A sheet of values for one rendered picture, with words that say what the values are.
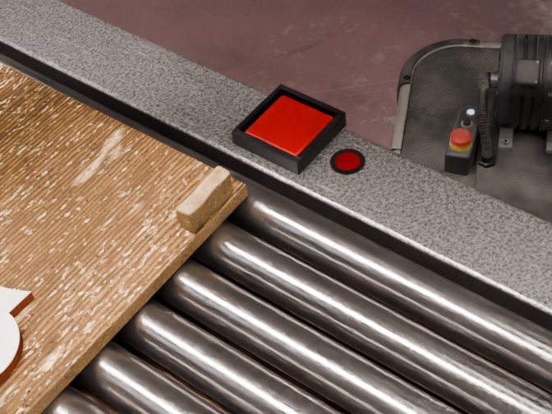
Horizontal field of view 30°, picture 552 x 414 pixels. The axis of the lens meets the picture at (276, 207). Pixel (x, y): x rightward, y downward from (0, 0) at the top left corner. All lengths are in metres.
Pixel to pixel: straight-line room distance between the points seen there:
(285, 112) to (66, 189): 0.21
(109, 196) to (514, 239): 0.35
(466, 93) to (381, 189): 1.09
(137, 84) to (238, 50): 1.45
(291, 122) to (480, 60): 1.14
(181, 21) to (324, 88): 0.44
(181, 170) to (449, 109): 1.09
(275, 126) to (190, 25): 1.64
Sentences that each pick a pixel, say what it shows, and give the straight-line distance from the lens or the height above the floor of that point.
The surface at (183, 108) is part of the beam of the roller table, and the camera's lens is 1.01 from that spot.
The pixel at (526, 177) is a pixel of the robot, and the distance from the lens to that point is 1.82.
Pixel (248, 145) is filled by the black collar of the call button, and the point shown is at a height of 0.92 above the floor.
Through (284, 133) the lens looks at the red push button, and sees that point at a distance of 0.94.
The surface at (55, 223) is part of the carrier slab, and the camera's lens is 0.91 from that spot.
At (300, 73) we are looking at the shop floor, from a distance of 2.40.
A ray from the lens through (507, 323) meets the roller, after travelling 0.82.
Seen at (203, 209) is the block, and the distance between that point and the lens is 0.86.
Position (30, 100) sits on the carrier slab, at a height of 0.94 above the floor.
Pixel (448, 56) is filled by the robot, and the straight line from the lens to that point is 2.06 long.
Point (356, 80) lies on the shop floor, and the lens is 2.37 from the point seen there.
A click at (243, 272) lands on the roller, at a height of 0.91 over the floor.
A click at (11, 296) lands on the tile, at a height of 0.95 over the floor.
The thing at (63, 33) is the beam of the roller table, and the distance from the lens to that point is 1.13.
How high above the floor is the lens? 1.59
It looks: 49 degrees down
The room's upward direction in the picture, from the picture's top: 8 degrees counter-clockwise
